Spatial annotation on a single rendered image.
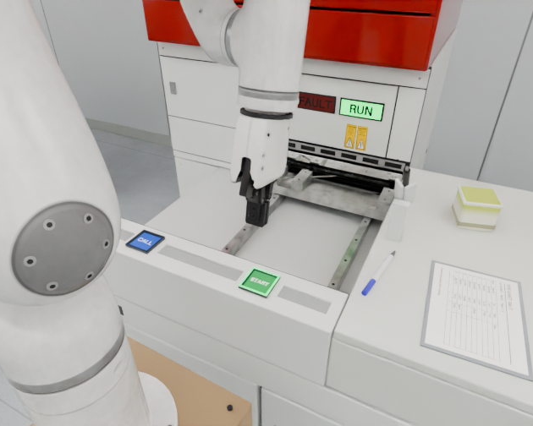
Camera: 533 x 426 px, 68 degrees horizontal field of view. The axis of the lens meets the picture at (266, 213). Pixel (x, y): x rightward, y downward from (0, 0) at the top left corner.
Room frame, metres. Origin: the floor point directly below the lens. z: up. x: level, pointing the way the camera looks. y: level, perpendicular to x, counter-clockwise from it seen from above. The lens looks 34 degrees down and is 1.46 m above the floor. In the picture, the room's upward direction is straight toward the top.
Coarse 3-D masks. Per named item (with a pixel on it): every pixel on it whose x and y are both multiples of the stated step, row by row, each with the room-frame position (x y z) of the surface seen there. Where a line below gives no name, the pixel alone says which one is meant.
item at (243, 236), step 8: (272, 200) 0.97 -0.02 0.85; (280, 200) 1.00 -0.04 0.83; (272, 208) 0.96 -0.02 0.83; (248, 224) 0.85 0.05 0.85; (240, 232) 0.82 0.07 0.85; (248, 232) 0.83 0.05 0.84; (232, 240) 0.78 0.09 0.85; (240, 240) 0.79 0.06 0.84; (224, 248) 0.75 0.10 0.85; (232, 248) 0.75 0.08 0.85
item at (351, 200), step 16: (288, 176) 1.06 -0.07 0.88; (272, 192) 1.01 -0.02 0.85; (288, 192) 0.99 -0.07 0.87; (304, 192) 0.97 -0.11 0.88; (320, 192) 0.97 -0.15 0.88; (336, 192) 0.97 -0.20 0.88; (352, 192) 0.97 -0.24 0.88; (336, 208) 0.92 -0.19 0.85; (352, 208) 0.91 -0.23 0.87; (368, 208) 0.89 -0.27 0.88
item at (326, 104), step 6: (300, 96) 1.11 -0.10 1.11; (306, 96) 1.10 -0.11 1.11; (312, 96) 1.09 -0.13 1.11; (318, 96) 1.08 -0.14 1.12; (324, 96) 1.08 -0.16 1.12; (300, 102) 1.11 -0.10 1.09; (306, 102) 1.10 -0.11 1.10; (312, 102) 1.09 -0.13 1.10; (318, 102) 1.08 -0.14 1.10; (324, 102) 1.07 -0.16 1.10; (330, 102) 1.07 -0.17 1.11; (312, 108) 1.09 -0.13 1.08; (318, 108) 1.08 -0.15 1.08; (324, 108) 1.07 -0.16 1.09; (330, 108) 1.07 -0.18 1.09
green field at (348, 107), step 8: (344, 104) 1.05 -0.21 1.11; (352, 104) 1.04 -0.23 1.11; (360, 104) 1.03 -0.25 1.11; (368, 104) 1.02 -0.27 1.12; (376, 104) 1.01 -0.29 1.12; (344, 112) 1.05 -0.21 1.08; (352, 112) 1.04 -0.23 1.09; (360, 112) 1.03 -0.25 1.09; (368, 112) 1.02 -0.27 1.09; (376, 112) 1.01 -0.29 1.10
